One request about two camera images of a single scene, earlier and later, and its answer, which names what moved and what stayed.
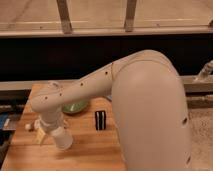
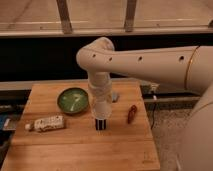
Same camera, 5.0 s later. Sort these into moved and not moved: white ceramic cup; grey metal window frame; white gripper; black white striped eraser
Moved: white ceramic cup; white gripper
Not moved: black white striped eraser; grey metal window frame
